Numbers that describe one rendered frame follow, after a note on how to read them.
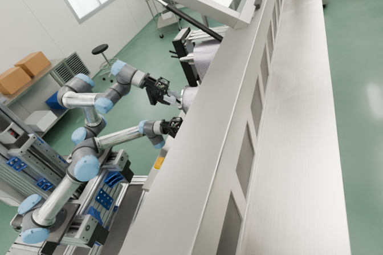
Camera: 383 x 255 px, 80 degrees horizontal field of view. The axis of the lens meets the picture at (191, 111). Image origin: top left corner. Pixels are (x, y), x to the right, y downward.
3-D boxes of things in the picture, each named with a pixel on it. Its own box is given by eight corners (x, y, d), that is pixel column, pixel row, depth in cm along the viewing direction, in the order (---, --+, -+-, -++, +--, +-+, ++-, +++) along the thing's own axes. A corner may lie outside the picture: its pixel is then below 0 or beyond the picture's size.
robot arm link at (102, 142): (72, 155, 131) (151, 129, 152) (74, 166, 123) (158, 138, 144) (66, 138, 125) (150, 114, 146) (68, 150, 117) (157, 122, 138)
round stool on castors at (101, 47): (114, 68, 499) (98, 42, 461) (133, 66, 476) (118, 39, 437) (100, 83, 464) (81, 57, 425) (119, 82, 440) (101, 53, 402)
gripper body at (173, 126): (177, 127, 112) (157, 126, 118) (183, 138, 118) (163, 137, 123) (182, 116, 117) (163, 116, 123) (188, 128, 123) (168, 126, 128)
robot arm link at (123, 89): (107, 96, 116) (108, 83, 107) (120, 82, 123) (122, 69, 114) (120, 104, 116) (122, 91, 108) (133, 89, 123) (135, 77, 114)
